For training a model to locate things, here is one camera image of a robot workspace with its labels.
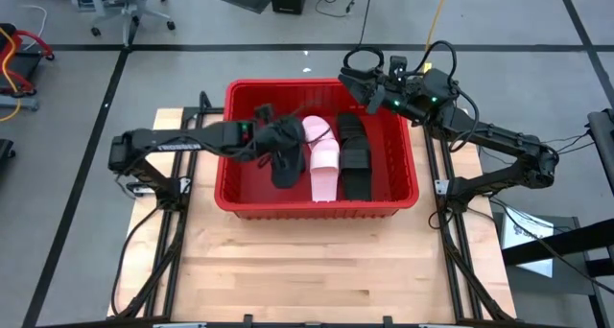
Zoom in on white cable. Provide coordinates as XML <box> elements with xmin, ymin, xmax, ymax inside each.
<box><xmin>18</xmin><ymin>4</ymin><xmax>49</xmax><ymax>51</ymax></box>

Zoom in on red plastic bin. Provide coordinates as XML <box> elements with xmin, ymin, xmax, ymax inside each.
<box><xmin>213</xmin><ymin>77</ymin><xmax>420</xmax><ymax>221</ymax></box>

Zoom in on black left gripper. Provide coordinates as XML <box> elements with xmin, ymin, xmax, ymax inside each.
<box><xmin>238</xmin><ymin>115</ymin><xmax>307</xmax><ymax>165</ymax></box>

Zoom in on coiled black cable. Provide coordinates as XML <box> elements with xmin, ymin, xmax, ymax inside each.
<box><xmin>342</xmin><ymin>0</ymin><xmax>386</xmax><ymax>75</ymax></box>

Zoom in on black slide sandal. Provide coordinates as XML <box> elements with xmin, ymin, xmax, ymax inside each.
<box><xmin>336</xmin><ymin>112</ymin><xmax>369</xmax><ymax>145</ymax></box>
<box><xmin>340</xmin><ymin>134</ymin><xmax>374</xmax><ymax>202</ymax></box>
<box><xmin>271</xmin><ymin>148</ymin><xmax>308</xmax><ymax>191</ymax></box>

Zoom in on black metal table frame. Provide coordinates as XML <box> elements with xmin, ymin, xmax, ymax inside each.
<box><xmin>107</xmin><ymin>91</ymin><xmax>517</xmax><ymax>328</ymax></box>

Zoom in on black wheeled furniture foot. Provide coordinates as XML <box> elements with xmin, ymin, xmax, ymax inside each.
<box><xmin>0</xmin><ymin>138</ymin><xmax>16</xmax><ymax>176</ymax></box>

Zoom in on dark grey side furniture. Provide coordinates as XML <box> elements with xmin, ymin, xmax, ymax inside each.
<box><xmin>584</xmin><ymin>109</ymin><xmax>614</xmax><ymax>195</ymax></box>

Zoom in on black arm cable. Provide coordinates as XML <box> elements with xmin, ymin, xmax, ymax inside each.
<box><xmin>109</xmin><ymin>176</ymin><xmax>193</xmax><ymax>316</ymax></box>

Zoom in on thin black cable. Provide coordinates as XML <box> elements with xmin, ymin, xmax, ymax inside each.
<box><xmin>554</xmin><ymin>140</ymin><xmax>597</xmax><ymax>159</ymax></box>
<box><xmin>541</xmin><ymin>131</ymin><xmax>591</xmax><ymax>147</ymax></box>

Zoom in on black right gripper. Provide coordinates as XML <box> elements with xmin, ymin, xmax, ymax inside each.
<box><xmin>338</xmin><ymin>66</ymin><xmax>458</xmax><ymax>124</ymax></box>

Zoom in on red hose cart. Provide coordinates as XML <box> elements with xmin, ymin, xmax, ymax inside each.
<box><xmin>0</xmin><ymin>23</ymin><xmax>56</xmax><ymax>123</ymax></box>

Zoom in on yellow cable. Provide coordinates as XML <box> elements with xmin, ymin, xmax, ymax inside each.
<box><xmin>421</xmin><ymin>0</ymin><xmax>453</xmax><ymax>75</ymax></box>

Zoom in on dark side table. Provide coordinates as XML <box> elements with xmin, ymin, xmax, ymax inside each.
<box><xmin>493</xmin><ymin>211</ymin><xmax>614</xmax><ymax>328</ymax></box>

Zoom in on pink slide sandal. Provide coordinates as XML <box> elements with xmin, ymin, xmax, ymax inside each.
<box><xmin>309</xmin><ymin>138</ymin><xmax>342</xmax><ymax>203</ymax></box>
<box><xmin>301</xmin><ymin>115</ymin><xmax>337</xmax><ymax>150</ymax></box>

